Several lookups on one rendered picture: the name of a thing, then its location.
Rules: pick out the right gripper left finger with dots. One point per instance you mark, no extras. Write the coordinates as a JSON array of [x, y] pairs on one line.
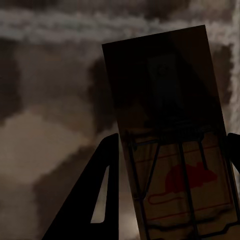
[[73, 221]]

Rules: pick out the mousetrap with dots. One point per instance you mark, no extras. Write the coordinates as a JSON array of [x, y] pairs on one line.
[[173, 136]]

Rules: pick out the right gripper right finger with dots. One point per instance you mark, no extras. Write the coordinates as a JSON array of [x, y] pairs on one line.
[[234, 149]]

